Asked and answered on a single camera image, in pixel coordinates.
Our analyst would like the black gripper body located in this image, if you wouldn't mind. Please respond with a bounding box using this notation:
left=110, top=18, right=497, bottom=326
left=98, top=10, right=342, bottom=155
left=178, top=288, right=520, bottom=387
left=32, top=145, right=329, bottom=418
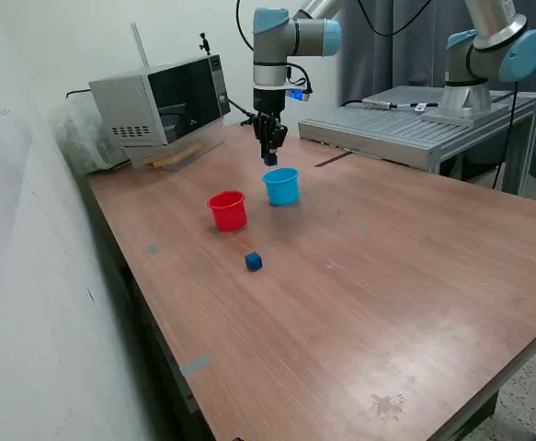
left=253, top=88, right=288, bottom=118

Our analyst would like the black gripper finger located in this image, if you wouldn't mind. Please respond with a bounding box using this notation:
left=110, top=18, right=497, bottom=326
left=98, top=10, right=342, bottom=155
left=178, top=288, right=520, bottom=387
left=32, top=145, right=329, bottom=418
left=268, top=120, right=289, bottom=158
left=253, top=114, right=273, bottom=160

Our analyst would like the aluminium robot base table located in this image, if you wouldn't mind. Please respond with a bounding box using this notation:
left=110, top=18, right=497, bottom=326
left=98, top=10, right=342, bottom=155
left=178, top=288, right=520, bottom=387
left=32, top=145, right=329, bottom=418
left=297, top=85, right=536, bottom=197

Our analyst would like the blue plastic cup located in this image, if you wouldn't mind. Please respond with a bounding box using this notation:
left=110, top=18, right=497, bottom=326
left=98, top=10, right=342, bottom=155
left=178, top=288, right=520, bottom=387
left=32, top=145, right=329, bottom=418
left=261, top=166, right=302, bottom=208

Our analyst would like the clear plastic container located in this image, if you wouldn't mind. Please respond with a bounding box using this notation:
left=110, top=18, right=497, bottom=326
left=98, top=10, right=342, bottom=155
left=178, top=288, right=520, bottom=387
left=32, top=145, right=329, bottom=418
left=122, top=117, right=228, bottom=173

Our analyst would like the long tape strip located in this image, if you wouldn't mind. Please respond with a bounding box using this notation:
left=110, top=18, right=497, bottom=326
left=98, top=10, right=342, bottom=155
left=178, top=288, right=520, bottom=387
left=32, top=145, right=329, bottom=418
left=315, top=151, right=354, bottom=169

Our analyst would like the red plastic cup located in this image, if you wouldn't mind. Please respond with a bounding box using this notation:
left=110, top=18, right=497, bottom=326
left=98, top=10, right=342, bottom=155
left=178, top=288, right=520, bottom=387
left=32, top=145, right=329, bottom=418
left=206, top=189, right=248, bottom=233

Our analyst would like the wooden stick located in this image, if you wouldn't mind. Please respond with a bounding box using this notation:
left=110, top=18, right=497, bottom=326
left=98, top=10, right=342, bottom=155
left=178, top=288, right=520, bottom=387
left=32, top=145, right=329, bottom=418
left=143, top=142, right=203, bottom=169

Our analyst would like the dark grey curtain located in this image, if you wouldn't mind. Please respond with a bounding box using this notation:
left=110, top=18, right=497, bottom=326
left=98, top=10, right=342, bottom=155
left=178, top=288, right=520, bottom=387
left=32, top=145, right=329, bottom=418
left=338, top=0, right=536, bottom=183

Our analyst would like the white thin rod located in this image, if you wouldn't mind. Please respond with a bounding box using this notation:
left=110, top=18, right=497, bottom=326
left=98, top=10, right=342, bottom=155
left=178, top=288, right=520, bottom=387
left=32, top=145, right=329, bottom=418
left=131, top=21, right=151, bottom=69

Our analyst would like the silver microwave oven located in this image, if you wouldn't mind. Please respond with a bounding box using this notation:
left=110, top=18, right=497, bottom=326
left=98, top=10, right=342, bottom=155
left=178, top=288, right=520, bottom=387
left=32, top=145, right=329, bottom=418
left=87, top=53, right=232, bottom=149

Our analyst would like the translucent plastic bag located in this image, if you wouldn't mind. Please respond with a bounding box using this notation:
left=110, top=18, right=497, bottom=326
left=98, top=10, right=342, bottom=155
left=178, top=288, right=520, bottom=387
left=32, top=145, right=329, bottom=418
left=49, top=96, right=131, bottom=175

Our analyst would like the large tape mark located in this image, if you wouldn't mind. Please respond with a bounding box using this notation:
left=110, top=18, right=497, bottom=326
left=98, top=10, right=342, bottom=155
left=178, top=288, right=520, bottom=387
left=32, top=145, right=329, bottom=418
left=178, top=353, right=212, bottom=378

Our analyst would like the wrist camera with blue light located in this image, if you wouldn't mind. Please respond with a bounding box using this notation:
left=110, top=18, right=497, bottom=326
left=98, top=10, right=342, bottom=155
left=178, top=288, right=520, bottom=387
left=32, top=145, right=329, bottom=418
left=285, top=85, right=314, bottom=102

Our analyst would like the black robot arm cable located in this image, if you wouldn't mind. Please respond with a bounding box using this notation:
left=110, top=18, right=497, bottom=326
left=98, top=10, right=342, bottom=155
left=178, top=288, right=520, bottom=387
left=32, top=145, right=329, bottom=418
left=235, top=0, right=434, bottom=96

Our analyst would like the silver cable connector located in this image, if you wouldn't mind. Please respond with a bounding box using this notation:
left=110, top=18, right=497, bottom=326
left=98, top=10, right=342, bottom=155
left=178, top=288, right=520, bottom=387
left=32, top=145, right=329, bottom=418
left=361, top=97, right=400, bottom=110

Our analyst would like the black base cable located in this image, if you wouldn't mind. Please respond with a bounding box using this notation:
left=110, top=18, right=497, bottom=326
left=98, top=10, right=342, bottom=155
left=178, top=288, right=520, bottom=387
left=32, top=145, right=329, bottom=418
left=487, top=75, right=521, bottom=190

